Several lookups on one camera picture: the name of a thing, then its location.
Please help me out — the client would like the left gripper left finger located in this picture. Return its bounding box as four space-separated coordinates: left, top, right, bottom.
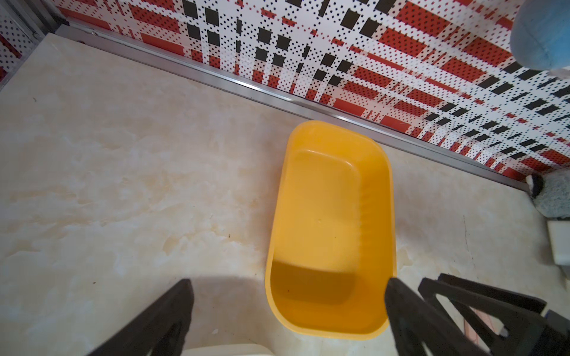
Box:
90 278 194 355

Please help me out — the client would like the pink fruit knife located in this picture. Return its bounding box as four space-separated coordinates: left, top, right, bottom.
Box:
464 308 496 349

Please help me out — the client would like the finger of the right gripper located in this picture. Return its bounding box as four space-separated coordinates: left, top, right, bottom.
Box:
419 274 569 355

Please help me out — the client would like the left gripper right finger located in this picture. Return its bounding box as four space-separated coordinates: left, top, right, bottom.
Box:
384 277 486 355

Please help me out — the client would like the yellow plastic storage box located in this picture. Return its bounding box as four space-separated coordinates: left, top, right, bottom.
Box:
265 121 396 341

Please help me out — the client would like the grey white plush toy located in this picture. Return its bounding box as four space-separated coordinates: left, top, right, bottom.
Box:
525 169 569 220

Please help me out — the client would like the white plastic storage box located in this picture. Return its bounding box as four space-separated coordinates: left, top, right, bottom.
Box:
181 344 274 356

